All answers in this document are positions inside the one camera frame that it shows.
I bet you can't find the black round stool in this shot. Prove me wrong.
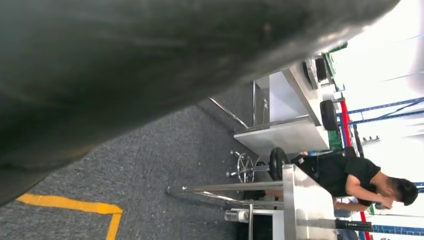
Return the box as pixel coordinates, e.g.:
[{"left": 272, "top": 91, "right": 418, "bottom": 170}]
[
  {"left": 226, "top": 146, "right": 290, "bottom": 184},
  {"left": 319, "top": 99, "right": 339, "bottom": 132}
]

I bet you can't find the steel table with white panel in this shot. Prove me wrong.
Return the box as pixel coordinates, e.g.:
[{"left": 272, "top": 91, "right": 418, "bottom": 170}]
[{"left": 208, "top": 66, "right": 332, "bottom": 163}]

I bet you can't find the blue steel frame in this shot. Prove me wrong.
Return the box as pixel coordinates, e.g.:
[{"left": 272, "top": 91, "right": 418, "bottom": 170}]
[{"left": 336, "top": 96, "right": 424, "bottom": 127}]

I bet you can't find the red upright post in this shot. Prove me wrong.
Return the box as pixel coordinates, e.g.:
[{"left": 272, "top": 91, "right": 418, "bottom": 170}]
[{"left": 339, "top": 99, "right": 352, "bottom": 148}]

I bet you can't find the stainless steel workbench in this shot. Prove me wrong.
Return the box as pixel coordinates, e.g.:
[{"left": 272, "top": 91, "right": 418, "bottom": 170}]
[{"left": 167, "top": 163, "right": 339, "bottom": 240}]

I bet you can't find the person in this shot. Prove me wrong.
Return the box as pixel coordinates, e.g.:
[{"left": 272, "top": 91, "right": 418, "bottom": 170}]
[{"left": 264, "top": 153, "right": 420, "bottom": 213}]

